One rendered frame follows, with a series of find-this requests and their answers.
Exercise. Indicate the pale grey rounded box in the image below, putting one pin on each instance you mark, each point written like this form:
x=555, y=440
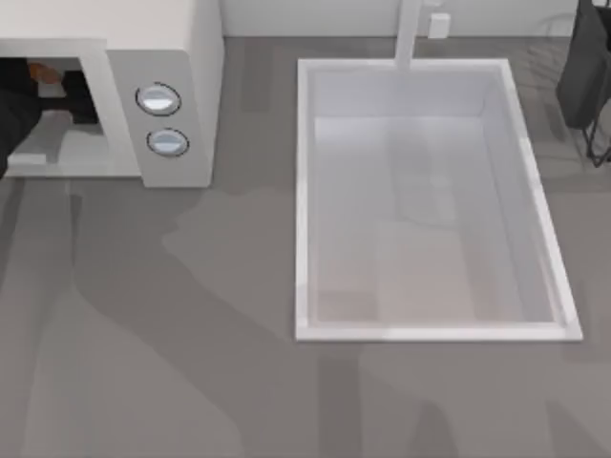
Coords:
x=50, y=89

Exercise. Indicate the orange brown bread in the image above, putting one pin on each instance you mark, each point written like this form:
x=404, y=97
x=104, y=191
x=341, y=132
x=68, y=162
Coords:
x=44, y=72

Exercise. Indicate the small round microwave knob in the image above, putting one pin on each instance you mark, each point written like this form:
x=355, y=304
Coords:
x=167, y=142

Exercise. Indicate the white sink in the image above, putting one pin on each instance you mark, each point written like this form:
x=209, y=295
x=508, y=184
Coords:
x=429, y=200

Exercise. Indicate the pale microwave oven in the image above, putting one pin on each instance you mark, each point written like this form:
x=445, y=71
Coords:
x=157, y=67

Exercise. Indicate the white wall socket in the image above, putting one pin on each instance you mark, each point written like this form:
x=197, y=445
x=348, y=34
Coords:
x=438, y=25

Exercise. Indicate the tall white tap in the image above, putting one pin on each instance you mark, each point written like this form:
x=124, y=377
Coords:
x=410, y=33

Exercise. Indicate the large round microwave knob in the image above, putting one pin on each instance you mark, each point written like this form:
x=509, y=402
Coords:
x=158, y=99

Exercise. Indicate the black metal frame chair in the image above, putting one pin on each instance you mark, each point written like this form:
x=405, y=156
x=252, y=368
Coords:
x=584, y=71

